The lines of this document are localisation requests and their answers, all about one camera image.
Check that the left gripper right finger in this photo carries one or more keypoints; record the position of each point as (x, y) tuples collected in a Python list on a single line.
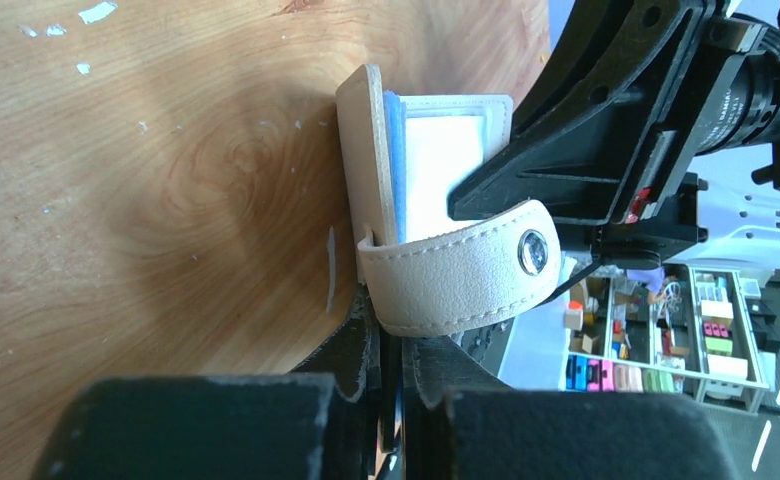
[(439, 386)]

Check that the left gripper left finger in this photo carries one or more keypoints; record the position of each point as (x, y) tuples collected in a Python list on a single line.
[(350, 416)]

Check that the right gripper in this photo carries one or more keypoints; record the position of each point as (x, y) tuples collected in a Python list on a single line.
[(608, 130)]

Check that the beige card holder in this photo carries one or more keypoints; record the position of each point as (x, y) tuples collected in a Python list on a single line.
[(429, 274)]

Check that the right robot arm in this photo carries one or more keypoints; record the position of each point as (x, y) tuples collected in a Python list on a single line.
[(760, 49)]

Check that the background storage shelves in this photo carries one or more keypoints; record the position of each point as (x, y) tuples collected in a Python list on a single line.
[(697, 339)]

